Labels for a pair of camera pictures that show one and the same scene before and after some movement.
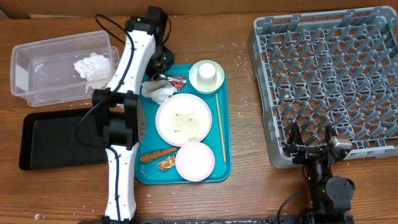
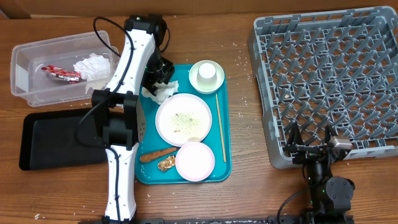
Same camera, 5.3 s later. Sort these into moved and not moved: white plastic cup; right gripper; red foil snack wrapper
Moved: red foil snack wrapper
Not moved: white plastic cup; right gripper
